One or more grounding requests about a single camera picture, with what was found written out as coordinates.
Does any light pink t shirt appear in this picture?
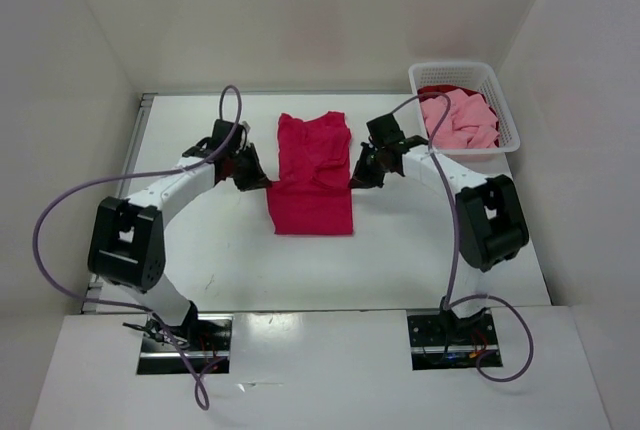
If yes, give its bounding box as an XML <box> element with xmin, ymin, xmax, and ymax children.
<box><xmin>433</xmin><ymin>88</ymin><xmax>500</xmax><ymax>150</ymax></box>

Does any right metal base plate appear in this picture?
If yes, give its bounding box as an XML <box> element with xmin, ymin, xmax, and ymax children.
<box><xmin>406</xmin><ymin>309</ymin><xmax>503</xmax><ymax>371</ymax></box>

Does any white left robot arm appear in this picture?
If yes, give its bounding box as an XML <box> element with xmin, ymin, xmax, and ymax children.
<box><xmin>88</xmin><ymin>132</ymin><xmax>271</xmax><ymax>347</ymax></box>

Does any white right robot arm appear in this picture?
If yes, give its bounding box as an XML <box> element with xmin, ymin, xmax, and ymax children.
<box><xmin>349</xmin><ymin>136</ymin><xmax>530</xmax><ymax>338</ymax></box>

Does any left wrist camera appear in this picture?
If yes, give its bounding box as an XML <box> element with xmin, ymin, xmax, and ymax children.
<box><xmin>207</xmin><ymin>119</ymin><xmax>249</xmax><ymax>153</ymax></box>

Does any white plastic basket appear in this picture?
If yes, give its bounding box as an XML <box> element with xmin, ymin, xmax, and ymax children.
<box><xmin>408</xmin><ymin>60</ymin><xmax>520</xmax><ymax>160</ymax></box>

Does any dark red t shirt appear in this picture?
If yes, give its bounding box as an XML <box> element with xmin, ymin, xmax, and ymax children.
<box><xmin>418</xmin><ymin>85</ymin><xmax>497</xmax><ymax>135</ymax></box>

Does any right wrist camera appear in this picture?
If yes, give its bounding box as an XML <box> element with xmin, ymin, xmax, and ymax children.
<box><xmin>367</xmin><ymin>113</ymin><xmax>405</xmax><ymax>148</ymax></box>

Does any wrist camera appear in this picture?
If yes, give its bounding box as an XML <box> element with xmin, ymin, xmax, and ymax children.
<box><xmin>367</xmin><ymin>113</ymin><xmax>405</xmax><ymax>148</ymax></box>
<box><xmin>207</xmin><ymin>119</ymin><xmax>249</xmax><ymax>153</ymax></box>

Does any magenta t shirt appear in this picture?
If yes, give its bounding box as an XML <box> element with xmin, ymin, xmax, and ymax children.
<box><xmin>267</xmin><ymin>111</ymin><xmax>354</xmax><ymax>237</ymax></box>

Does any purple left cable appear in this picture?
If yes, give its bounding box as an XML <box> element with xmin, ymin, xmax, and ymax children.
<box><xmin>32</xmin><ymin>84</ymin><xmax>244</xmax><ymax>411</ymax></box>

